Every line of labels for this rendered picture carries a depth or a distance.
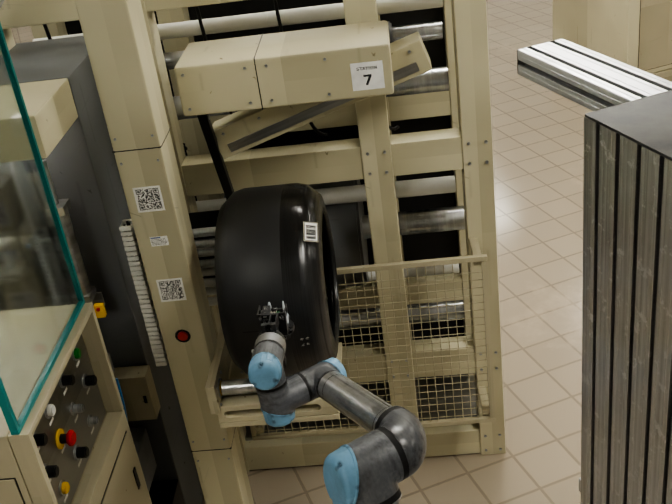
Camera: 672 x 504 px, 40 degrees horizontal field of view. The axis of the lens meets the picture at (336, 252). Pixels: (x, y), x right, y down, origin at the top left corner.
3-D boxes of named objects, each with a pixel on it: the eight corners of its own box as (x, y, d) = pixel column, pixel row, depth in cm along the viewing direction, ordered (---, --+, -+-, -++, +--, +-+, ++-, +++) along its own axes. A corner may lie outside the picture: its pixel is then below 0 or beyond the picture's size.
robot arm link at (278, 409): (314, 413, 218) (305, 374, 214) (273, 434, 214) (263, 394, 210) (298, 401, 225) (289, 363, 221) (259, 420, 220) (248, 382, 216)
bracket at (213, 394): (210, 414, 269) (204, 388, 264) (228, 337, 303) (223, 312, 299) (222, 413, 268) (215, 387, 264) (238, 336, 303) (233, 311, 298)
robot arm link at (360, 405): (447, 415, 184) (327, 344, 225) (403, 439, 180) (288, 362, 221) (456, 463, 188) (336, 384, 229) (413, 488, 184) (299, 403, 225)
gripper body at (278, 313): (288, 302, 230) (283, 324, 219) (292, 332, 234) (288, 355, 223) (258, 304, 231) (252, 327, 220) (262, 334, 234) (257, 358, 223)
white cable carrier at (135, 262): (155, 366, 276) (118, 227, 253) (159, 356, 280) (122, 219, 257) (170, 365, 276) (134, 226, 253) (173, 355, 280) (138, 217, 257)
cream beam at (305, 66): (183, 118, 263) (172, 68, 256) (197, 89, 285) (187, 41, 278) (394, 95, 258) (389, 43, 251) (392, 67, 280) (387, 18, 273)
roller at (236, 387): (216, 381, 269) (219, 380, 274) (217, 396, 269) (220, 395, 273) (334, 371, 266) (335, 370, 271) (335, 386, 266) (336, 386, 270)
